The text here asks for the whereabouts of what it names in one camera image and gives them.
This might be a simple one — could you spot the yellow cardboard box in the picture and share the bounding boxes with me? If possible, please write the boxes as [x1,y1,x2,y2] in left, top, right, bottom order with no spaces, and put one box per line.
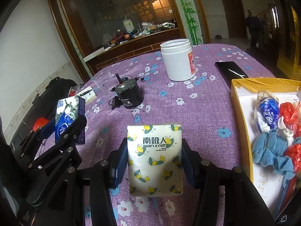
[230,77,301,219]

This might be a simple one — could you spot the wooden counter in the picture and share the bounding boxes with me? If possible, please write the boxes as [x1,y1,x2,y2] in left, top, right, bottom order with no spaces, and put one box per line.
[86,28,186,75]

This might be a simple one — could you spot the black packaged pouch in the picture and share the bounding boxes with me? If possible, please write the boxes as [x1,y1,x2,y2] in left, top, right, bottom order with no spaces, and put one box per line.
[275,190,301,226]

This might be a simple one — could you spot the black pen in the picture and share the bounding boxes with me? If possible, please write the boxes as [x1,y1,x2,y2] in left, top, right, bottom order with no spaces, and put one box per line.
[79,89,93,96]

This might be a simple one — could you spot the white notebook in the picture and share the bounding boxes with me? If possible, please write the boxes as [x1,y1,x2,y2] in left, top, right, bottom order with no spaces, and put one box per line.
[76,86,97,105]

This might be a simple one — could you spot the purple floral tablecloth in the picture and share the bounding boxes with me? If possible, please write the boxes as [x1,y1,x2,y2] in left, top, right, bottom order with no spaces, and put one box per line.
[77,44,274,225]

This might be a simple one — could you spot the light blue towel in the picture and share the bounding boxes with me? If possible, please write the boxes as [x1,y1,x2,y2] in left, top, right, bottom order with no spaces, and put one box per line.
[252,129,295,187]

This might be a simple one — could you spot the person in dark clothes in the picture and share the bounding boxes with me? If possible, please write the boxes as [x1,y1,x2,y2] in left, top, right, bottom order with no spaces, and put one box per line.
[245,9,263,49]

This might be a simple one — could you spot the white plastic jar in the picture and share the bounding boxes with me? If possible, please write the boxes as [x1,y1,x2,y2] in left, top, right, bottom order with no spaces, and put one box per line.
[160,39,196,82]

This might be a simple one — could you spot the blue Vinda tissue pouch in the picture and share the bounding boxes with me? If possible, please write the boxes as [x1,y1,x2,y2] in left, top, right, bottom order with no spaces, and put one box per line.
[254,91,280,133]

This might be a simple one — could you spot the blue red sponge pack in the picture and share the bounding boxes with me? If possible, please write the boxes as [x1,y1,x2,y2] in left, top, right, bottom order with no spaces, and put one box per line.
[274,176,300,220]

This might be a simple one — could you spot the black smartphone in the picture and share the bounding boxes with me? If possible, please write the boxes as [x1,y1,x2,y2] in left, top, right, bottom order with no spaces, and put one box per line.
[215,61,249,89]

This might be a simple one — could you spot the lemon print tissue pack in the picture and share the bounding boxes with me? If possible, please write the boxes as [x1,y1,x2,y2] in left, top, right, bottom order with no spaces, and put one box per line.
[127,124,183,197]

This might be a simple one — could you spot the clear plastic cup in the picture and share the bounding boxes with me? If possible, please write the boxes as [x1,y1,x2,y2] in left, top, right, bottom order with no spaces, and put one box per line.
[92,71,113,92]

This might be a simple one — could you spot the black bag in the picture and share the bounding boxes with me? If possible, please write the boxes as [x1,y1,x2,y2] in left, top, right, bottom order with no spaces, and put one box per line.
[8,77,77,147]

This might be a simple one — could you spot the blue Vinda tissue pack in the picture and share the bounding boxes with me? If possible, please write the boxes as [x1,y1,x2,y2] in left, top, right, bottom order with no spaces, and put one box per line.
[55,95,85,143]

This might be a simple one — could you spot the white jug on counter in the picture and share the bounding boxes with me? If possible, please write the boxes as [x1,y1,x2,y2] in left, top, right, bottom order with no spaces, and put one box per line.
[123,16,134,33]

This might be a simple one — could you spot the black electric motor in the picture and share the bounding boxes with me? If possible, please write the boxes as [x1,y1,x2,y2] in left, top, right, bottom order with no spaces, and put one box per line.
[109,73,144,110]

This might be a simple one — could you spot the white cloth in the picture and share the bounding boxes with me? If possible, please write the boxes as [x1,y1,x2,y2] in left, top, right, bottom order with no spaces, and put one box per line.
[277,116,294,147]

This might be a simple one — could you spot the red plastic bag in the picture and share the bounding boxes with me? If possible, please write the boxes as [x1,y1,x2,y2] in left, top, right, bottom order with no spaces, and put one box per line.
[285,144,301,173]
[280,101,300,138]
[33,117,49,132]

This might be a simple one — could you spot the red plastic bag at edge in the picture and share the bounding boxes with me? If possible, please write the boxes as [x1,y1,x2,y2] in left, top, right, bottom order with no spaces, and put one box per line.
[33,117,49,132]

